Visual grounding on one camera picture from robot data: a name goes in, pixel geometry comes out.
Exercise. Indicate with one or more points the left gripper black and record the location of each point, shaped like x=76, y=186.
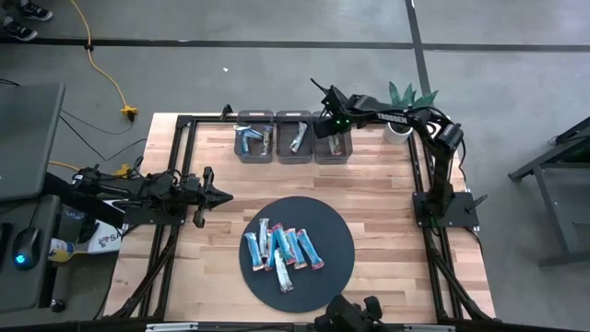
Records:
x=198, y=196

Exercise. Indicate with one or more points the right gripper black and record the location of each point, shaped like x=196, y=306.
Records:
x=329, y=126

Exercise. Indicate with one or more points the chocolate chip granola bar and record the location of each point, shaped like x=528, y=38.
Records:
x=335, y=146
x=282, y=243
x=310, y=249

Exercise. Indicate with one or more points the oatmeal raisin granola bar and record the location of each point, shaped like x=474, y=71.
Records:
x=298, y=137

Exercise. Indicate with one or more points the whitish granola bar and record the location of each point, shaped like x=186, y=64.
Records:
x=263, y=235

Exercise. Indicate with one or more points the blue granola bar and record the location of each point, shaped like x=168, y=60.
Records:
x=270, y=260

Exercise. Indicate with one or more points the granola bar with checkered end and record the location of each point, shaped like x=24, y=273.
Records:
x=283, y=274

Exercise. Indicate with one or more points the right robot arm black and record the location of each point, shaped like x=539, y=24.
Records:
x=392, y=117

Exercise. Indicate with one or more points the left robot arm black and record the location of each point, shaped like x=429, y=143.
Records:
x=138, y=191

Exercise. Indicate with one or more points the grey plastic bin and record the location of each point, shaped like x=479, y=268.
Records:
x=322, y=157
x=253, y=159
x=283, y=157

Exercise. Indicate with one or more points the green snake plant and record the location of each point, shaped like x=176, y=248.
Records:
x=408, y=94

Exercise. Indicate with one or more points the black clamp knob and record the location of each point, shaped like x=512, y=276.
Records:
x=226, y=113

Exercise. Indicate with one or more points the white printed box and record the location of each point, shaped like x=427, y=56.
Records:
x=108, y=240

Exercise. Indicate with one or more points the round black plate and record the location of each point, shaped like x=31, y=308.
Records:
x=322, y=286

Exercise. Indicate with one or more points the black support beam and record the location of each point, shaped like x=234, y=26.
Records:
x=69, y=196

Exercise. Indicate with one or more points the yellow and blue can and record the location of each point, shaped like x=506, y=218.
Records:
x=60, y=250

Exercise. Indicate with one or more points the black round knob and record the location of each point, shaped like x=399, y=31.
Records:
x=57, y=305

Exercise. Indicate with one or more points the black computer mouse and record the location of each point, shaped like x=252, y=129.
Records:
x=27, y=244

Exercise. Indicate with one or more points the dark grey monitor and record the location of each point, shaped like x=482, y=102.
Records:
x=27, y=138

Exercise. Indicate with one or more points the grey desk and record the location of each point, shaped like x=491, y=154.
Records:
x=27, y=286

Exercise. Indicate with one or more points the grey side table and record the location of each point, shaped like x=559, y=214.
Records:
x=576, y=173

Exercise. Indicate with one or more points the person's shoe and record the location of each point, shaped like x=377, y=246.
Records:
x=37, y=11
x=20, y=31

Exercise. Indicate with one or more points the black aluminium table frame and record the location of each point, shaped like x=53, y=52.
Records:
x=190, y=147

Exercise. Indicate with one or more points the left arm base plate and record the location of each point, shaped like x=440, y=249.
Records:
x=138, y=219

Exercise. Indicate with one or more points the silver bracket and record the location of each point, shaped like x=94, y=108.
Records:
x=428, y=328
x=170, y=327

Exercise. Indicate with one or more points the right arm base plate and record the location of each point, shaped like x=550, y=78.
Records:
x=461, y=216

